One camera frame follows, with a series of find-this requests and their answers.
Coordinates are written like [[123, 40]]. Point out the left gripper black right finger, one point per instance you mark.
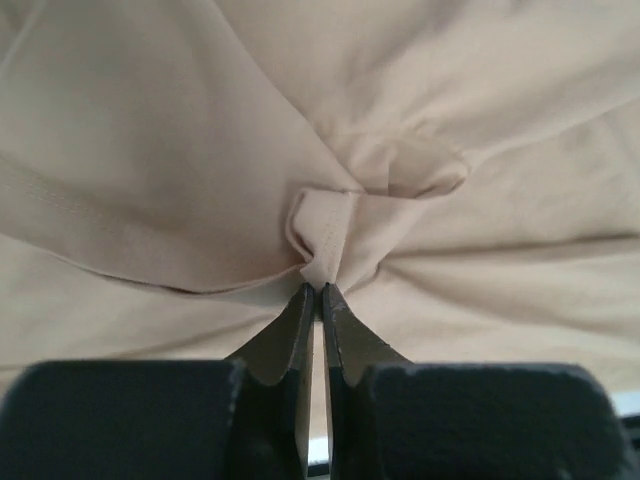
[[391, 418]]

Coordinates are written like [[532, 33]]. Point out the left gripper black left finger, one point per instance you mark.
[[245, 416]]

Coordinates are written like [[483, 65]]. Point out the beige t shirt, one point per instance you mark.
[[467, 172]]

